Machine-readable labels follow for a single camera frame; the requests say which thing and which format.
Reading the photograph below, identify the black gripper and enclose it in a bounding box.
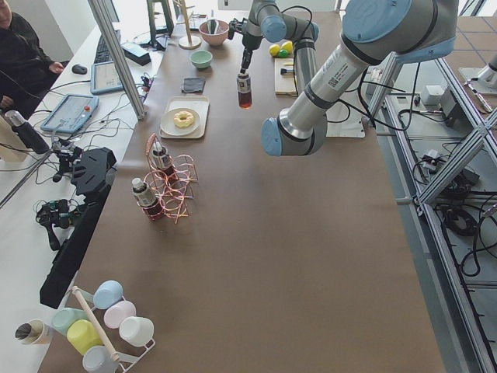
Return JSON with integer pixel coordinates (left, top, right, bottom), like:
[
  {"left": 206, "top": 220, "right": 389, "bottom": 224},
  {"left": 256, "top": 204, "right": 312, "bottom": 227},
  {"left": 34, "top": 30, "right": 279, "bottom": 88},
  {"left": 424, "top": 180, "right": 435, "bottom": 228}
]
[{"left": 240, "top": 33, "right": 259, "bottom": 73}]

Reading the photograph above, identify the tea bottle carried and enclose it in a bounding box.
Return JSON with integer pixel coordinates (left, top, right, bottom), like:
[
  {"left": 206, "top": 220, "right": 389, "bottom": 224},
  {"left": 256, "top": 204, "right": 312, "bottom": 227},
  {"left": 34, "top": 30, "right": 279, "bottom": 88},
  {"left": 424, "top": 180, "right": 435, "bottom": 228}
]
[{"left": 237, "top": 73, "right": 252, "bottom": 109}]

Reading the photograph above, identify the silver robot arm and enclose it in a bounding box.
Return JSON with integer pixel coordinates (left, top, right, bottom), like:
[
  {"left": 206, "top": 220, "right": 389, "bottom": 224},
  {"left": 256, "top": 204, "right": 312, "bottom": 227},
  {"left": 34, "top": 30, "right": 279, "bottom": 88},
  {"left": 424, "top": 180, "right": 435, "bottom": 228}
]
[{"left": 228, "top": 0, "right": 458, "bottom": 156}]

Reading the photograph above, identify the cream rabbit tray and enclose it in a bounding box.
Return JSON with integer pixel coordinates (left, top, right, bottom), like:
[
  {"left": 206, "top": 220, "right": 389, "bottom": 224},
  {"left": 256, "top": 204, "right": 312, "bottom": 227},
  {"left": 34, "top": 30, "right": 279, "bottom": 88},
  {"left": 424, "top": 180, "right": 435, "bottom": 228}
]
[{"left": 159, "top": 96, "right": 210, "bottom": 139}]

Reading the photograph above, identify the tea bottle rack right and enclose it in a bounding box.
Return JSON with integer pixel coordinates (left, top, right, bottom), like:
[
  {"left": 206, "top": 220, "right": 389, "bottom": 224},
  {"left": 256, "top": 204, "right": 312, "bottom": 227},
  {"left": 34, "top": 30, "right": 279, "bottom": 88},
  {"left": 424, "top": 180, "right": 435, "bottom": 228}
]
[{"left": 151, "top": 141, "right": 176, "bottom": 180}]

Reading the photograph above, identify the tea bottle rack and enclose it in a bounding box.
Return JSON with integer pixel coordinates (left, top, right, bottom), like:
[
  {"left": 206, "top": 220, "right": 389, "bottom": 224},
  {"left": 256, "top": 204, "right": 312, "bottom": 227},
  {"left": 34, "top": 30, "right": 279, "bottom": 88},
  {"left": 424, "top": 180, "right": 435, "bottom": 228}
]
[
  {"left": 151, "top": 141, "right": 176, "bottom": 180},
  {"left": 131, "top": 177, "right": 163, "bottom": 221}
]

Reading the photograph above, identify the tea bottle rack left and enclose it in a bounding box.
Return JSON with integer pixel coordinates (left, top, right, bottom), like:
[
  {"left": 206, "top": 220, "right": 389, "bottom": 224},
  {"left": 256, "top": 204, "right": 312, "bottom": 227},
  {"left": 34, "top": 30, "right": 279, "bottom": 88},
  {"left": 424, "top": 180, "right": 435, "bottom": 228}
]
[{"left": 131, "top": 177, "right": 163, "bottom": 221}]

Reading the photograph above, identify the yellow lemon near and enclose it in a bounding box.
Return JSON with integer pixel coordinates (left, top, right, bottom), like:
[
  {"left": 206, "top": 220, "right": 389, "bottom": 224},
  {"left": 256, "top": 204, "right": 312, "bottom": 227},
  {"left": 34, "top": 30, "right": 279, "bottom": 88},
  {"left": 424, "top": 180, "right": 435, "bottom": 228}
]
[{"left": 269, "top": 44, "right": 281, "bottom": 58}]

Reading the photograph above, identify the yellow lemon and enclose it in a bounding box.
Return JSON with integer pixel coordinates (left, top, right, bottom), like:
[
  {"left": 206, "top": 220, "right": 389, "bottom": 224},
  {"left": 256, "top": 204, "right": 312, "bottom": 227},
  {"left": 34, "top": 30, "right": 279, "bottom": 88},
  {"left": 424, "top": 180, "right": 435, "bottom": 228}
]
[
  {"left": 281, "top": 41, "right": 294, "bottom": 54},
  {"left": 269, "top": 44, "right": 281, "bottom": 58}
]

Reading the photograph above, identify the pink ice bowl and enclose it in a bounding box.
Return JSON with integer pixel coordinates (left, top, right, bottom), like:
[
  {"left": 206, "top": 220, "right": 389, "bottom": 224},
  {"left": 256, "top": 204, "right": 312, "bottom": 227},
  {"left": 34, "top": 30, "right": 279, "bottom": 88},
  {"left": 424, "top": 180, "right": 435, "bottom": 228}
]
[{"left": 199, "top": 19, "right": 229, "bottom": 47}]

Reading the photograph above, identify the green lime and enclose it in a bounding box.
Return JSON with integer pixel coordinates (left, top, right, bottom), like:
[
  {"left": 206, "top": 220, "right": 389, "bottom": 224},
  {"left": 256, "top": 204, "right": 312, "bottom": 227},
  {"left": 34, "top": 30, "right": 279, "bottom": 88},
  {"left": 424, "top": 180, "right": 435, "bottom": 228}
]
[{"left": 277, "top": 49, "right": 291, "bottom": 58}]

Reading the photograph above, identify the steel muddler black tip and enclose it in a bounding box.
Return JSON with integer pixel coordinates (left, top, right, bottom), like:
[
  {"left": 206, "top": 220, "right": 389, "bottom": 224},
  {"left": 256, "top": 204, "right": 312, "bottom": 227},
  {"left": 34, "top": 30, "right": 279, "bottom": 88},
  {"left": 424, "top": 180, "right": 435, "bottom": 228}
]
[{"left": 280, "top": 68, "right": 294, "bottom": 75}]

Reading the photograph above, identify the yellow lemon far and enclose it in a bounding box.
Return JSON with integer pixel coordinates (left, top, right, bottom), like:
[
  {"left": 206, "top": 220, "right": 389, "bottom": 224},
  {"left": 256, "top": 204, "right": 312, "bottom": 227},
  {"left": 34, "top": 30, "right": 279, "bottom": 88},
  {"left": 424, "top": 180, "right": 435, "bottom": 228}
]
[{"left": 281, "top": 41, "right": 294, "bottom": 54}]

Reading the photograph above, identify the mint green bowl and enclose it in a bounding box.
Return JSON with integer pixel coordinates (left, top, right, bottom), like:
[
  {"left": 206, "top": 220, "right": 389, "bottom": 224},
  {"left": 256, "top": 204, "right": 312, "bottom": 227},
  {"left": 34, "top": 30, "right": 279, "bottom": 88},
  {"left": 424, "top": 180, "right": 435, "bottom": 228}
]
[{"left": 189, "top": 51, "right": 213, "bottom": 69}]

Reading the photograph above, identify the bamboo cutting board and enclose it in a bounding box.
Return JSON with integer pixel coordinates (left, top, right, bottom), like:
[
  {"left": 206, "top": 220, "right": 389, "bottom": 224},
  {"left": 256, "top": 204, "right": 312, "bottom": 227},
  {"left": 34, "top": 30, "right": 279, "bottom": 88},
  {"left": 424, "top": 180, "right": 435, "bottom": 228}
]
[{"left": 273, "top": 58, "right": 297, "bottom": 96}]

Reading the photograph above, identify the steel ice scoop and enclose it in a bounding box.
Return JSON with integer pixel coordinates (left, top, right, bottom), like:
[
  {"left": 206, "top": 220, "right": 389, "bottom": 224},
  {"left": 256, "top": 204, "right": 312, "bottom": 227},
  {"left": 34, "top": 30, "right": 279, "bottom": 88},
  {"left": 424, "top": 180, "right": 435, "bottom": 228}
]
[{"left": 206, "top": 18, "right": 220, "bottom": 35}]

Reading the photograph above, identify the wooden mug tree stand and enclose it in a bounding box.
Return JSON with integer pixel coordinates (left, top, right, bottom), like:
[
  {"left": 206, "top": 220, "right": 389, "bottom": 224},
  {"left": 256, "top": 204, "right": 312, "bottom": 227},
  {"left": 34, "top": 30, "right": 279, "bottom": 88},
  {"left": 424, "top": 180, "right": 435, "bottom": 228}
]
[{"left": 172, "top": 0, "right": 202, "bottom": 51}]

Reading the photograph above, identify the grey folded cloth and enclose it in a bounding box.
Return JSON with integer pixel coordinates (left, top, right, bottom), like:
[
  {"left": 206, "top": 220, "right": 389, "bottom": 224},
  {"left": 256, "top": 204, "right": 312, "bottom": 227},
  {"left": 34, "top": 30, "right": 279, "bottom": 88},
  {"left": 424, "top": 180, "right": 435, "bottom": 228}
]
[{"left": 182, "top": 77, "right": 206, "bottom": 93}]

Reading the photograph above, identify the glazed donut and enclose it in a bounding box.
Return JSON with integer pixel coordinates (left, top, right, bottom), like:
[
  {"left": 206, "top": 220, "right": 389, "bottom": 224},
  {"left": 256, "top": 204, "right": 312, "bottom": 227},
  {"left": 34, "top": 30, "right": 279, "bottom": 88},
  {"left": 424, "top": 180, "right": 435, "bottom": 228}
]
[{"left": 173, "top": 110, "right": 195, "bottom": 128}]

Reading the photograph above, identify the white round plate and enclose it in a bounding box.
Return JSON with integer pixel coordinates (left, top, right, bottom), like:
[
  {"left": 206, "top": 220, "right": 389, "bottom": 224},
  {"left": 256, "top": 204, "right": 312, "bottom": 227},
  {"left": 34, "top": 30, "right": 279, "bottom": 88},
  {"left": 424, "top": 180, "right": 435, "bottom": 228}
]
[{"left": 160, "top": 108, "right": 200, "bottom": 136}]

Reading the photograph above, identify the black laptop monitor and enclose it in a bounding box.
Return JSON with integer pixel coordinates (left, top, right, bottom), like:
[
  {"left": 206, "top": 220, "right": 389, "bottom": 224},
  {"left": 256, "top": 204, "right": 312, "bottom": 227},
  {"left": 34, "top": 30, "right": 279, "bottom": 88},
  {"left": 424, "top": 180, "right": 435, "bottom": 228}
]
[{"left": 89, "top": 1, "right": 123, "bottom": 63}]

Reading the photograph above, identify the blue teach pendant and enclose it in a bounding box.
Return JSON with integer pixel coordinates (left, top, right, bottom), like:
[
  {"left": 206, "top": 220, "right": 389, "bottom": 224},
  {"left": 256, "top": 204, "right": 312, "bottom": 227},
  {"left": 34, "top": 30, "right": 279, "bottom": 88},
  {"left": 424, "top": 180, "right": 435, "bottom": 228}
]
[
  {"left": 40, "top": 94, "right": 99, "bottom": 134},
  {"left": 90, "top": 61, "right": 123, "bottom": 95}
]

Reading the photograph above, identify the computer mouse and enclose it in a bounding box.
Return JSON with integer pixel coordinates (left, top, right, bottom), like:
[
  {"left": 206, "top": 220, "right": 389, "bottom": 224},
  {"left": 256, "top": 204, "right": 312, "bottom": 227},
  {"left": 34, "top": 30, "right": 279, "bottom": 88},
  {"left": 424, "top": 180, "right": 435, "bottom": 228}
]
[{"left": 71, "top": 64, "right": 88, "bottom": 75}]

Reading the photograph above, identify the seated person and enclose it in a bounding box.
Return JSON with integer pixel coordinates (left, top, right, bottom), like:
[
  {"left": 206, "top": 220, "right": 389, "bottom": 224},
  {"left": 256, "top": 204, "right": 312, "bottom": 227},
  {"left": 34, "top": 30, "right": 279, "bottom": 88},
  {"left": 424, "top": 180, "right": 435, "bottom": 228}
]
[{"left": 1, "top": 1, "right": 68, "bottom": 118}]

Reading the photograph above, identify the black water bottle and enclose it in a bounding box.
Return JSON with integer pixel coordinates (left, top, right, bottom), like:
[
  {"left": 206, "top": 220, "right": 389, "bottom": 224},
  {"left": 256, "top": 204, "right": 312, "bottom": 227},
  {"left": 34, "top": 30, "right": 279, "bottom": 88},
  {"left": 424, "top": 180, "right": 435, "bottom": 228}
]
[{"left": 5, "top": 110, "right": 50, "bottom": 155}]

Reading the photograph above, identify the pink cup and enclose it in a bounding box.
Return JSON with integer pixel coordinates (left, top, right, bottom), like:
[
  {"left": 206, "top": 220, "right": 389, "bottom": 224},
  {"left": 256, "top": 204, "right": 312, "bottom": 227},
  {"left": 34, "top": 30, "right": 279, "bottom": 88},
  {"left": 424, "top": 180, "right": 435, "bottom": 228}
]
[{"left": 103, "top": 300, "right": 136, "bottom": 329}]

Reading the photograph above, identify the white cup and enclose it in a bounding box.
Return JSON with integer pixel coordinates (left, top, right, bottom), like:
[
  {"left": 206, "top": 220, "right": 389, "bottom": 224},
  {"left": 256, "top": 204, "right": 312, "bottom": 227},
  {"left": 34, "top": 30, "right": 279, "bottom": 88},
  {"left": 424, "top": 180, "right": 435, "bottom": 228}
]
[{"left": 119, "top": 316, "right": 155, "bottom": 347}]

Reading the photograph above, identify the green cup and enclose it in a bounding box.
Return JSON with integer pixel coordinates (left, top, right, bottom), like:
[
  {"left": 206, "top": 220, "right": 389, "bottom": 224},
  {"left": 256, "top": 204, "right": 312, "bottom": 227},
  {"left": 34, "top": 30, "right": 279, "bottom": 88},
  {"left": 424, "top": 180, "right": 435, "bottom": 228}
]
[{"left": 51, "top": 307, "right": 88, "bottom": 336}]

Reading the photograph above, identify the white cup rack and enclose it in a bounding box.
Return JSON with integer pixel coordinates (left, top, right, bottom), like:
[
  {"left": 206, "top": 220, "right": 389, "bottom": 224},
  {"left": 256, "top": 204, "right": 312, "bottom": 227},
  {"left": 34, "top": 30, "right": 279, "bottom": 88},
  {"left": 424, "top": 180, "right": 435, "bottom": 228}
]
[{"left": 71, "top": 286, "right": 156, "bottom": 373}]

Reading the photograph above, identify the yellow cup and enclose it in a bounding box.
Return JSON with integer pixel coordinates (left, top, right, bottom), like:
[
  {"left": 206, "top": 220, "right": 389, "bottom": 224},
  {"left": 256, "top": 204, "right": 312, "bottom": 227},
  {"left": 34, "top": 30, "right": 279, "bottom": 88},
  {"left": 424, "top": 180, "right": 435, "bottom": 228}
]
[{"left": 66, "top": 319, "right": 103, "bottom": 355}]

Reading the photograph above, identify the grey blue cup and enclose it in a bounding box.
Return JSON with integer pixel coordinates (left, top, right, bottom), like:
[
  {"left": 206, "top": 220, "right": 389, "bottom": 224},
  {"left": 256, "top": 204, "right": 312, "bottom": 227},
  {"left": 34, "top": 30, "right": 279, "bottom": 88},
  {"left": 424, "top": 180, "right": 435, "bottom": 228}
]
[{"left": 82, "top": 346, "right": 119, "bottom": 373}]

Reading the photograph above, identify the paper cup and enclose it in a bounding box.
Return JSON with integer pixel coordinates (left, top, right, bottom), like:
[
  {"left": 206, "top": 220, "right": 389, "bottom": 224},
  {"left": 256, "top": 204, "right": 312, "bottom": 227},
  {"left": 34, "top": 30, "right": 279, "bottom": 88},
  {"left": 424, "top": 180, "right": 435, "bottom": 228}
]
[{"left": 15, "top": 319, "right": 53, "bottom": 345}]

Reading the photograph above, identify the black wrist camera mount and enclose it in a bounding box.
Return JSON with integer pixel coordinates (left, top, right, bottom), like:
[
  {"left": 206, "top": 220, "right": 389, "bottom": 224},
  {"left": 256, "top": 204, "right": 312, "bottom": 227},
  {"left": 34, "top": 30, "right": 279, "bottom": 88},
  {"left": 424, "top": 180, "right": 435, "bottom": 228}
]
[{"left": 228, "top": 18, "right": 249, "bottom": 40}]

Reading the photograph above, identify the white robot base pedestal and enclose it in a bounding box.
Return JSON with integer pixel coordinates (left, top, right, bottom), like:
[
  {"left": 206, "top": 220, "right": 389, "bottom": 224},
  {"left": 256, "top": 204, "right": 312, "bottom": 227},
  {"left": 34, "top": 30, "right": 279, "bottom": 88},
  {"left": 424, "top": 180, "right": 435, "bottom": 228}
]
[{"left": 326, "top": 113, "right": 366, "bottom": 138}]

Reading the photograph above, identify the copper wire bottle rack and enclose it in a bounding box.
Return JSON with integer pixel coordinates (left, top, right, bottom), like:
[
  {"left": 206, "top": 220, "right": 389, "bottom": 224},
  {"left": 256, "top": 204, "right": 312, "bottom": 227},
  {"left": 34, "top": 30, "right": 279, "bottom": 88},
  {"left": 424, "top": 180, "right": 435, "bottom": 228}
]
[{"left": 144, "top": 134, "right": 198, "bottom": 224}]

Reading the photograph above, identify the aluminium frame post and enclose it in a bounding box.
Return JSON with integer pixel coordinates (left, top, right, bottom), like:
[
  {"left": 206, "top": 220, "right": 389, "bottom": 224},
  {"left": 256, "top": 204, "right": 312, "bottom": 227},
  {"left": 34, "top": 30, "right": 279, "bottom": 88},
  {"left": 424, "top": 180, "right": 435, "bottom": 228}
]
[{"left": 88, "top": 0, "right": 146, "bottom": 120}]

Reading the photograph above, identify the black bracket device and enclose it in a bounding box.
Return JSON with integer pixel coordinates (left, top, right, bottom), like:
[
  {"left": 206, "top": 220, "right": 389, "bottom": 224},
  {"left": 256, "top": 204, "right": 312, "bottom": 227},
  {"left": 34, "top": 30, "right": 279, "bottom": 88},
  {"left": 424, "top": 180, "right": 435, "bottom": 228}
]
[{"left": 71, "top": 148, "right": 116, "bottom": 197}]

